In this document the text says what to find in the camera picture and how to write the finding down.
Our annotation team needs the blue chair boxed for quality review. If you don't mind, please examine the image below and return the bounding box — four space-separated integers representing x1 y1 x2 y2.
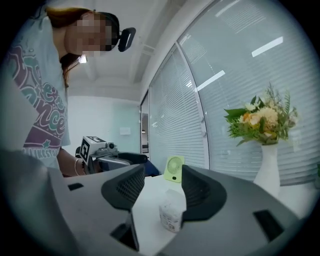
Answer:
145 159 161 177

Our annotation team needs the black head-mounted camera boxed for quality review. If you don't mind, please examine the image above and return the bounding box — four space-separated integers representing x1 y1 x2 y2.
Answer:
96 11 137 53

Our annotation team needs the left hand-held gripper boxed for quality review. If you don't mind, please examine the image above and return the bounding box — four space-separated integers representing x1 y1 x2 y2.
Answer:
80 135 148 175

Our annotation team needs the person in printed t-shirt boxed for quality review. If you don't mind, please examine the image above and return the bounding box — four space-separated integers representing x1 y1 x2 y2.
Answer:
2 7 72 171

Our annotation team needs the person's head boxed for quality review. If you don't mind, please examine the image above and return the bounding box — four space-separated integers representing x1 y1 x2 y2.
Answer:
63 11 118 57

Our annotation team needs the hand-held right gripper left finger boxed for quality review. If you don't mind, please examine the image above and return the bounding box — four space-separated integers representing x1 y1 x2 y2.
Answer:
47 163 146 256

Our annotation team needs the person's left forearm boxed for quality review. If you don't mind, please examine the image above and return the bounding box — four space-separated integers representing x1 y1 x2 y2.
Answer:
56 147 78 178

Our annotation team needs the green desk fan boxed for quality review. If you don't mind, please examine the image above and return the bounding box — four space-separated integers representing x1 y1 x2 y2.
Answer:
164 155 186 184

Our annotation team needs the yellow flower bouquet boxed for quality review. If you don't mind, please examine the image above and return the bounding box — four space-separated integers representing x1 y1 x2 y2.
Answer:
223 82 300 147

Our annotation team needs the white table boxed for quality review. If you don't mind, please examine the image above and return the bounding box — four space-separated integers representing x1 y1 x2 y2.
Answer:
149 0 320 187

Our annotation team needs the white vase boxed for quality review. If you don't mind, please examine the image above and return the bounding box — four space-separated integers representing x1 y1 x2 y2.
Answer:
253 143 281 198

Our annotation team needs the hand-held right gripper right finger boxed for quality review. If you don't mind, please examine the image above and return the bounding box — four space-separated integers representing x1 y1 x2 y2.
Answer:
154 164 301 256

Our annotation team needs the small white case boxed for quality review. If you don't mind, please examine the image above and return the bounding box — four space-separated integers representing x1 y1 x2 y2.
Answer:
158 189 188 234

